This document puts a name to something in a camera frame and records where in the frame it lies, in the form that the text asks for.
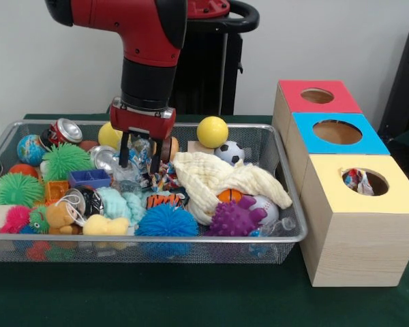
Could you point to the blue spiky ball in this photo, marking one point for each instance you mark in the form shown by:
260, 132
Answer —
166, 221

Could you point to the clear mesh bin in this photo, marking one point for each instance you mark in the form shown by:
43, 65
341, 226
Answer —
88, 250

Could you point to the red drink can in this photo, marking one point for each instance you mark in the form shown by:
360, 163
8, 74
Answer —
66, 131

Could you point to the wooden box with three holes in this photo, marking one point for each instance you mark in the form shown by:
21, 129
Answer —
361, 238

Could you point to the green spiky ball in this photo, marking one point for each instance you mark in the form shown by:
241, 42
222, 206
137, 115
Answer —
17, 189
66, 161

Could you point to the purple spiky toy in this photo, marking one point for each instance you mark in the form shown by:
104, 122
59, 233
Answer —
235, 219

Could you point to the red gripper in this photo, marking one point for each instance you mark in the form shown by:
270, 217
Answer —
143, 122

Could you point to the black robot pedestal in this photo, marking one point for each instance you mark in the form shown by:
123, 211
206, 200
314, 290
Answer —
218, 68

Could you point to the small soccer ball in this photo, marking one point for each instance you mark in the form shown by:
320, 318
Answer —
229, 153

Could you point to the yellow tennis-seam ball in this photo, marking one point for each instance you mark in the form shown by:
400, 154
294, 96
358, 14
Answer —
107, 134

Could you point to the smooth yellow ball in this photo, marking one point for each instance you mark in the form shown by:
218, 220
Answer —
212, 132

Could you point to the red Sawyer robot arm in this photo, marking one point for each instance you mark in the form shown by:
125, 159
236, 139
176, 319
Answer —
139, 34

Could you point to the silver drink can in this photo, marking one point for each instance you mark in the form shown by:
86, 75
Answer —
102, 156

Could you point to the cream waffle cloth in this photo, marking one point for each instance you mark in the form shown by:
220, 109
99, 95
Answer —
225, 177

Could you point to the dark green tablecloth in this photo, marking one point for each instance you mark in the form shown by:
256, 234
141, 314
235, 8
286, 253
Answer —
156, 296

